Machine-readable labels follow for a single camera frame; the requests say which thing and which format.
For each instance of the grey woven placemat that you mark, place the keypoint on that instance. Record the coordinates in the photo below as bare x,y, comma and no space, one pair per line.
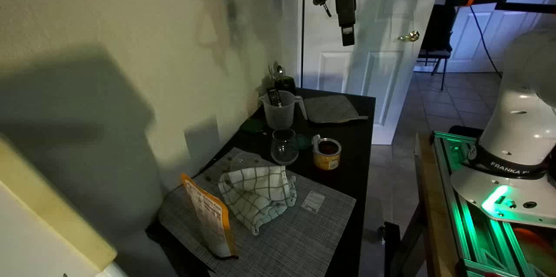
304,233

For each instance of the white closet doors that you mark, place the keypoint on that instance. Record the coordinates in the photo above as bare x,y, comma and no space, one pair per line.
508,38

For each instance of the cream foam block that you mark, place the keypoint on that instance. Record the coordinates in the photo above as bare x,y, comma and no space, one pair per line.
39,220

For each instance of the clear measuring cup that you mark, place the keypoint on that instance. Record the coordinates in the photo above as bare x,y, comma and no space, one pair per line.
280,116

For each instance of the orange snack packet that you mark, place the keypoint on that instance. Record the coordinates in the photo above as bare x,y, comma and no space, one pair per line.
213,220

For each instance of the stemless clear glass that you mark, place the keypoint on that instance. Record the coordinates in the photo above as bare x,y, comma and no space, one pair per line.
284,149

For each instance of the white panel door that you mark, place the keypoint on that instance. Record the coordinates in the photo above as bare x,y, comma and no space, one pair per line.
373,73

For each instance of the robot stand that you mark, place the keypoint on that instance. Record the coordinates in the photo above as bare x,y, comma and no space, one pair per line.
447,207

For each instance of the white checked dish cloth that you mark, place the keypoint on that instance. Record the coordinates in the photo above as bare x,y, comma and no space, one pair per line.
256,194

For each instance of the brass door knob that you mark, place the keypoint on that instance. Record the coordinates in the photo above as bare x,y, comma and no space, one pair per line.
411,36

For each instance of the small clear plastic sachet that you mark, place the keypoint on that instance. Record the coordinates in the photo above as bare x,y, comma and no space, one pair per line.
313,201

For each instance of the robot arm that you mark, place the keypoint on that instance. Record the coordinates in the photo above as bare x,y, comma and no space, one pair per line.
517,129

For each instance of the black folding chair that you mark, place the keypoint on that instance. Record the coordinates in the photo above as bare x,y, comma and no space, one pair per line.
438,29

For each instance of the black utensil holder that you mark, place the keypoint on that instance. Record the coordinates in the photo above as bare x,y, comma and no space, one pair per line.
285,84

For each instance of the yellow open tin can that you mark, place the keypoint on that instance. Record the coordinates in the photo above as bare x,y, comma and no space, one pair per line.
326,157

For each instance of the bundle of metal spoons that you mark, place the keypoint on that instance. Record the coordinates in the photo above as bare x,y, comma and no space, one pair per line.
277,70

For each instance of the black remote control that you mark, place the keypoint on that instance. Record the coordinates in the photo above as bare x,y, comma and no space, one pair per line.
274,98

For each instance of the grey quilted pot holder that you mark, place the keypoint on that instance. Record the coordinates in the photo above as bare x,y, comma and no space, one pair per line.
332,110

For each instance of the dark green lid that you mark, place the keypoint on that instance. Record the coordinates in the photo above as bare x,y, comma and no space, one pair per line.
305,141
253,126

